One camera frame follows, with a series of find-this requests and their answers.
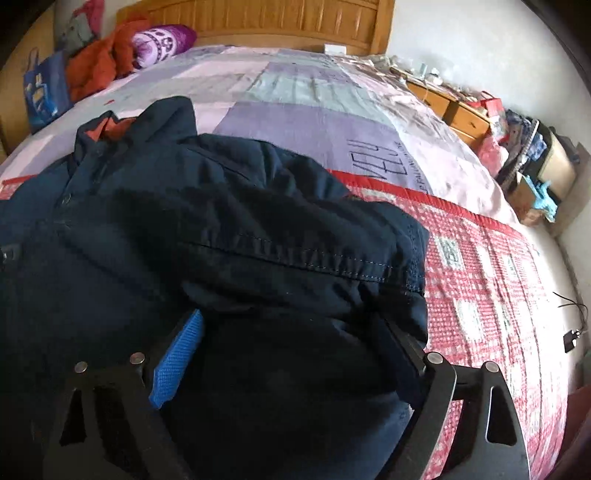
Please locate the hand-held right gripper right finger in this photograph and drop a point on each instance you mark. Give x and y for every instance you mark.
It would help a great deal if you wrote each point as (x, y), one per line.
(418, 364)

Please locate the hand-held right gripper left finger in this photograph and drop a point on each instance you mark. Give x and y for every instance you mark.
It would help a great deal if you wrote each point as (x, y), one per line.
(178, 357)

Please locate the navy blue jacket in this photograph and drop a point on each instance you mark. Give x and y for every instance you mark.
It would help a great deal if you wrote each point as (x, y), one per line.
(207, 286)

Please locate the red patterned blanket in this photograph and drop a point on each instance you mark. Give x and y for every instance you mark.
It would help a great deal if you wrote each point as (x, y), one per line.
(485, 323)

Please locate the turquoise cloth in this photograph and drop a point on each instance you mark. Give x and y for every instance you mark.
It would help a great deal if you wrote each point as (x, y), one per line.
(547, 198)

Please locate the cardboard box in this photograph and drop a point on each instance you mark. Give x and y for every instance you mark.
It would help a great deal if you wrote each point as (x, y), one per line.
(556, 168)

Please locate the wooden drawer cabinet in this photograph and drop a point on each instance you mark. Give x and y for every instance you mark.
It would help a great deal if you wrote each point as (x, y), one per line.
(450, 108)

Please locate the red box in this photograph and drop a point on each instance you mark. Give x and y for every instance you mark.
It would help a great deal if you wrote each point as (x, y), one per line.
(490, 107)

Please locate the pastel patchwork bed sheet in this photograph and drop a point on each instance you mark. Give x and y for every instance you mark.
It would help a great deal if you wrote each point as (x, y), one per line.
(300, 106)

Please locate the blue printed bag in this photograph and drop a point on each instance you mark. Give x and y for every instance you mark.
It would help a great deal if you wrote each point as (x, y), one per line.
(46, 90)

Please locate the orange cloth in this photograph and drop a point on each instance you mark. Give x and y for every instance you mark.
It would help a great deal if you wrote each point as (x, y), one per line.
(104, 60)

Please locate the purple patterned pillow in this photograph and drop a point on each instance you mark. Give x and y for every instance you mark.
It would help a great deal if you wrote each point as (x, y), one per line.
(161, 40)

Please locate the white box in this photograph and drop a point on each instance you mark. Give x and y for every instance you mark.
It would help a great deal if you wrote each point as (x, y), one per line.
(336, 49)

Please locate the wooden headboard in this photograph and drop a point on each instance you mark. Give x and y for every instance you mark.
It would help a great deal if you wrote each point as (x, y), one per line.
(277, 21)

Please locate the pink cloth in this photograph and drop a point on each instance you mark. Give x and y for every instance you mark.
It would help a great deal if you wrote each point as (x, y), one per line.
(91, 11)

